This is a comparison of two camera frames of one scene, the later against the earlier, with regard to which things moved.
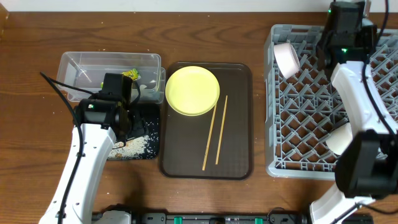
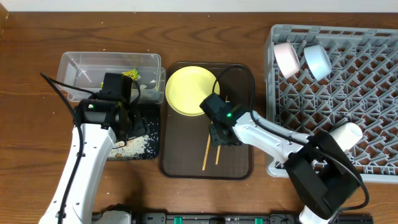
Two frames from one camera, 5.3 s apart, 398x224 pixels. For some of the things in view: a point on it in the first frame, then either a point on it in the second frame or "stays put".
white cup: (338, 140) stays put
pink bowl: (287, 60) stays put
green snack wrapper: (132, 74) stays put
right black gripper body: (324, 58) to (221, 137)
